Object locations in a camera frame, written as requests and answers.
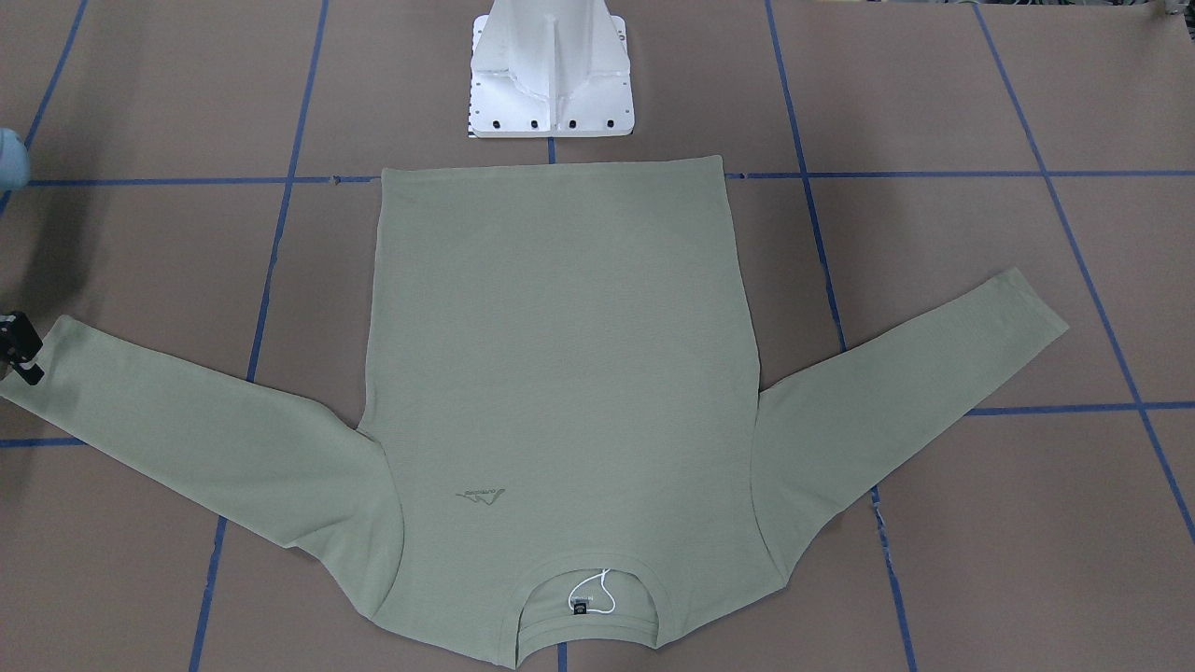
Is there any olive green long-sleeve shirt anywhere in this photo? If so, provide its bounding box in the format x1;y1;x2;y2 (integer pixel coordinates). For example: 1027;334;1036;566
4;155;1068;668

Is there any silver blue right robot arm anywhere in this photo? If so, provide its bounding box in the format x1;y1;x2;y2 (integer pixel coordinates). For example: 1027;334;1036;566
1;128;45;386

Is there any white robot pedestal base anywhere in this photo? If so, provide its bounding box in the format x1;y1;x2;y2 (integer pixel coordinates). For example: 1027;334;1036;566
467;1;636;139

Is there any white neck tag string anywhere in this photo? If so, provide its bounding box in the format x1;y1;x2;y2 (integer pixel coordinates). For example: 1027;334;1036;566
570;568;620;616

